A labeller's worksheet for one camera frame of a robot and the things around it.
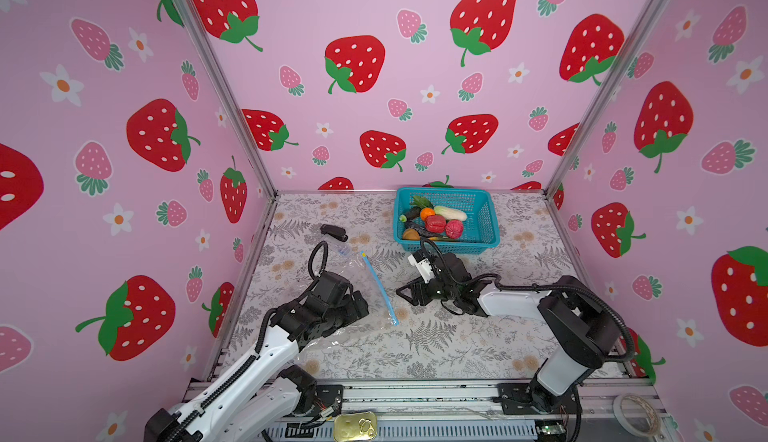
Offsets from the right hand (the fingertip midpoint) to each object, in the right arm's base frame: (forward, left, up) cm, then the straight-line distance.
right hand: (400, 289), depth 86 cm
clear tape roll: (-22, -56, -8) cm, 61 cm away
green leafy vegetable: (+37, -4, -1) cm, 38 cm away
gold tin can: (-34, +7, -3) cm, 35 cm away
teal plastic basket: (+32, -26, -8) cm, 42 cm away
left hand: (-9, +10, +3) cm, 14 cm away
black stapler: (+22, +27, -4) cm, 35 cm away
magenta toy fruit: (+27, -16, -3) cm, 32 cm away
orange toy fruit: (+33, -6, -2) cm, 34 cm away
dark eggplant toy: (+32, -1, -2) cm, 32 cm away
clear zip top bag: (+6, +11, -4) cm, 13 cm away
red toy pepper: (+28, -9, -2) cm, 29 cm away
